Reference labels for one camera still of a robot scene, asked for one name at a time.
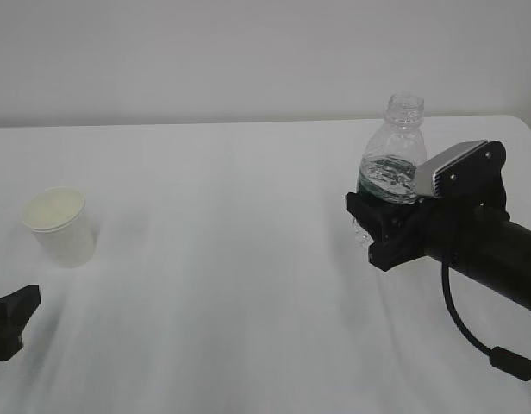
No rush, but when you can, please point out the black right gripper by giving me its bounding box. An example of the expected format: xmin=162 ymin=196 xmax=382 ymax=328
xmin=345 ymin=141 xmax=509 ymax=271

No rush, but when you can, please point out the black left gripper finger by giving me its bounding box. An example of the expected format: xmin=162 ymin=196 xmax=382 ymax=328
xmin=0 ymin=285 xmax=41 ymax=361

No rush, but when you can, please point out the clear water bottle green label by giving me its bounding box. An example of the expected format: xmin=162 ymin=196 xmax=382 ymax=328
xmin=350 ymin=93 xmax=428 ymax=250

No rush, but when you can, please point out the white paper cup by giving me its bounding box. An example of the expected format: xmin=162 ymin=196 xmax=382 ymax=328
xmin=22 ymin=187 xmax=96 ymax=268

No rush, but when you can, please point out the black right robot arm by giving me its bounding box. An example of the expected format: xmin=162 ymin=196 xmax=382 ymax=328
xmin=346 ymin=140 xmax=531 ymax=311

